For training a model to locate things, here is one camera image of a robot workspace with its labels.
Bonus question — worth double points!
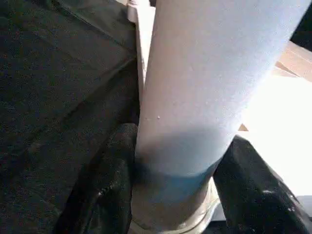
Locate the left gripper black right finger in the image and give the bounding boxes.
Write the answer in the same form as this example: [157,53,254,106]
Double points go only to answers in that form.
[213,135,312,234]

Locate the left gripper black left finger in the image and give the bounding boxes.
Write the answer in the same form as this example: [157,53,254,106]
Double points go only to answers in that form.
[55,122,137,234]

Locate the white plastic table top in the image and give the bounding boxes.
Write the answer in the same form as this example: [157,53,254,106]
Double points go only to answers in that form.
[126,0,312,234]

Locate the white plastic table leg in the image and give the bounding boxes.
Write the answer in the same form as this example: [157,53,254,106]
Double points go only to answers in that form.
[130,0,312,232]

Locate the black mat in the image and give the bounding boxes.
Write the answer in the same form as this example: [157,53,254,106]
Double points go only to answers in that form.
[0,0,140,234]

